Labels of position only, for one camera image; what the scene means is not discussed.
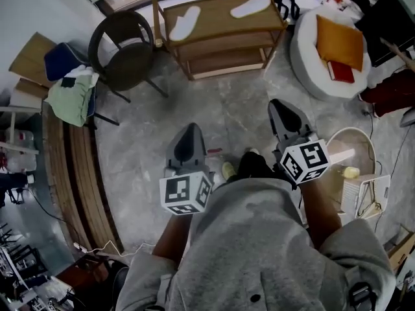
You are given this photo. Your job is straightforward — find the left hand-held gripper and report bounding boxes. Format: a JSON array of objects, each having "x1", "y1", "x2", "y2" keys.
[{"x1": 159, "y1": 122, "x2": 215, "y2": 217}]

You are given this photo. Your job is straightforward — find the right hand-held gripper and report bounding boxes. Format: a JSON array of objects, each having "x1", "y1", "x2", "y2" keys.
[{"x1": 267, "y1": 98, "x2": 331, "y2": 186}]

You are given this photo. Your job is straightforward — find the white slipper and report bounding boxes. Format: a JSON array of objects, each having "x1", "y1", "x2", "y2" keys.
[
  {"x1": 168, "y1": 5, "x2": 202, "y2": 42},
  {"x1": 230, "y1": 0, "x2": 272, "y2": 20}
]

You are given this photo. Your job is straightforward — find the person's left forearm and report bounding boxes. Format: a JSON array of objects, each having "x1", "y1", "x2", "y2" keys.
[{"x1": 151, "y1": 213, "x2": 193, "y2": 269}]

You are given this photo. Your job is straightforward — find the person's right forearm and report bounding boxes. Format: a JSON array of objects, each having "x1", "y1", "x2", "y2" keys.
[{"x1": 298, "y1": 180, "x2": 343, "y2": 251}]

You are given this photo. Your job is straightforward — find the person's left shoe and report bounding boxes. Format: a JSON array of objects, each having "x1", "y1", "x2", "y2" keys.
[{"x1": 222, "y1": 161, "x2": 238, "y2": 178}]

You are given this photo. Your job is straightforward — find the person's black trousers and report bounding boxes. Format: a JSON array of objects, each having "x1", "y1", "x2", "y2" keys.
[{"x1": 226, "y1": 150, "x2": 277, "y2": 183}]

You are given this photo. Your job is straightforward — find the white roll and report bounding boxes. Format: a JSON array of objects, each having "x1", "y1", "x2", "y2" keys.
[{"x1": 328, "y1": 148, "x2": 355, "y2": 162}]

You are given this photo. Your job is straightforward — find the white round sofa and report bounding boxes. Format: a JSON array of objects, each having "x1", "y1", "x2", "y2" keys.
[{"x1": 289, "y1": 6, "x2": 372, "y2": 101}]

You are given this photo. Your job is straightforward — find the white round bin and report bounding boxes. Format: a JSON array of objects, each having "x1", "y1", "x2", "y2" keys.
[{"x1": 325, "y1": 126, "x2": 377, "y2": 191}]

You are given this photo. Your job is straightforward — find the red book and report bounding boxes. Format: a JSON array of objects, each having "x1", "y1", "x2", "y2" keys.
[{"x1": 326, "y1": 60, "x2": 355, "y2": 84}]

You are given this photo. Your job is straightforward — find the orange cushion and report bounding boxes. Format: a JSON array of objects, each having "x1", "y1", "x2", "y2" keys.
[{"x1": 315, "y1": 14, "x2": 365, "y2": 73}]

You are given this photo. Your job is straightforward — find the black round chair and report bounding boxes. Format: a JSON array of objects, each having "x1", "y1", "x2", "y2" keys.
[{"x1": 88, "y1": 10, "x2": 170, "y2": 104}]

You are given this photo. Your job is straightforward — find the person's gray sweater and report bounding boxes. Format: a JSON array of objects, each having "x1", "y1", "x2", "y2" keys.
[{"x1": 115, "y1": 177, "x2": 398, "y2": 311}]

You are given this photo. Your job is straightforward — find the curved wooden platform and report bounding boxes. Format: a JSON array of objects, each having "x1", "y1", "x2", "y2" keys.
[{"x1": 41, "y1": 108, "x2": 125, "y2": 256}]

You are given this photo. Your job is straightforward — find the wooden shoe shelf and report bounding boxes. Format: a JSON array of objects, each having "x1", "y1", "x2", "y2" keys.
[{"x1": 151, "y1": 0, "x2": 289, "y2": 82}]

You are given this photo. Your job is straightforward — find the green cloth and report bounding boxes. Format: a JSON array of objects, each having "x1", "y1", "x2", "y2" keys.
[{"x1": 43, "y1": 75, "x2": 100, "y2": 128}]

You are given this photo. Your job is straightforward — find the white cloth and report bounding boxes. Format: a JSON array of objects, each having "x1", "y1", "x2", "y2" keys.
[{"x1": 65, "y1": 64, "x2": 99, "y2": 81}]

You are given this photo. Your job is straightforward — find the black panel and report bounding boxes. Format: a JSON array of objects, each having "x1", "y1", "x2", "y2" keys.
[{"x1": 354, "y1": 0, "x2": 415, "y2": 68}]

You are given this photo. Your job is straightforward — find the blue chair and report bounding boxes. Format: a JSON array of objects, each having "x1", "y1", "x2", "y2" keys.
[{"x1": 43, "y1": 41, "x2": 121, "y2": 130}]

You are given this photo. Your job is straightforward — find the brown wooden box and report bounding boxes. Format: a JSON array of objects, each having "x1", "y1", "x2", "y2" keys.
[{"x1": 56, "y1": 253, "x2": 110, "y2": 292}]

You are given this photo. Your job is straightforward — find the clear water jug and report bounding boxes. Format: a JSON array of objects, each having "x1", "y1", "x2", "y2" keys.
[{"x1": 4, "y1": 129, "x2": 35, "y2": 149}]

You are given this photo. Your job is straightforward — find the cardboard box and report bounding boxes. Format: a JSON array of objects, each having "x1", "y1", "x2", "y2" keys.
[
  {"x1": 8, "y1": 31, "x2": 58, "y2": 89},
  {"x1": 386, "y1": 224, "x2": 415, "y2": 272}
]

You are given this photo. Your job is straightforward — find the white table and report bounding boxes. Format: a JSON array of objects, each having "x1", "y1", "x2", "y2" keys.
[{"x1": 0, "y1": 104, "x2": 43, "y2": 157}]

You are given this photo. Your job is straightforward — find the black power adapter cable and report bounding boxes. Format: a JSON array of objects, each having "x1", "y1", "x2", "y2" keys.
[{"x1": 361, "y1": 108, "x2": 413, "y2": 178}]

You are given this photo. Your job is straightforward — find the white wire basket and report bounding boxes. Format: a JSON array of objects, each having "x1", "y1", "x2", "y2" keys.
[{"x1": 340, "y1": 173, "x2": 392, "y2": 220}]

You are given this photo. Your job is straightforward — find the white power strip cable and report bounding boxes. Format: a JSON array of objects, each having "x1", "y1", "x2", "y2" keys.
[{"x1": 73, "y1": 239, "x2": 157, "y2": 259}]

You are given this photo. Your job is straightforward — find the black strap buckle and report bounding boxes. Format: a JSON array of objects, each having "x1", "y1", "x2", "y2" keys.
[{"x1": 348, "y1": 280, "x2": 379, "y2": 311}]

